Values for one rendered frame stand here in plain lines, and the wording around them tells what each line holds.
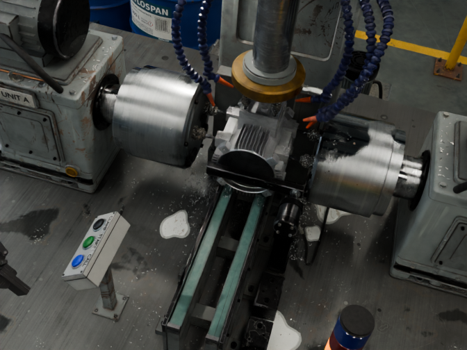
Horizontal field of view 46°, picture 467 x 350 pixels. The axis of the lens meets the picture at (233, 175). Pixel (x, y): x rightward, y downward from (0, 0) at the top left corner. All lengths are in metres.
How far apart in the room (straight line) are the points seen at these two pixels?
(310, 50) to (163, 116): 0.44
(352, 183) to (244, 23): 0.53
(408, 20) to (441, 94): 0.78
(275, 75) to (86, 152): 0.56
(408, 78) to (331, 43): 2.11
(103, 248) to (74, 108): 0.40
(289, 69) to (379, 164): 0.31
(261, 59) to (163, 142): 0.33
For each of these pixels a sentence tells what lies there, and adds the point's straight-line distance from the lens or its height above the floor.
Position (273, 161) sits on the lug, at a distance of 1.36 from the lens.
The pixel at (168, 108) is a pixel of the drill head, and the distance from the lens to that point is 1.39.
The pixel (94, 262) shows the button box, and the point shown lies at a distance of 1.19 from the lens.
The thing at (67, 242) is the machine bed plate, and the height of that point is 0.80.
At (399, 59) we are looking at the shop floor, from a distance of 3.74.
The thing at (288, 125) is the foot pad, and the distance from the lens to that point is 1.47.
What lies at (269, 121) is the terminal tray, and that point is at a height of 1.13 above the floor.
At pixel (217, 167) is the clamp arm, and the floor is 1.03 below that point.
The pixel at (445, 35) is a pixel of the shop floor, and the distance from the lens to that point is 4.10.
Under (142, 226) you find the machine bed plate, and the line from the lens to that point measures 1.57.
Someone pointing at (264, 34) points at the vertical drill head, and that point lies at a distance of 1.26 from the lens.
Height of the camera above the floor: 2.07
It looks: 48 degrees down
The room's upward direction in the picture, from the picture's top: 6 degrees clockwise
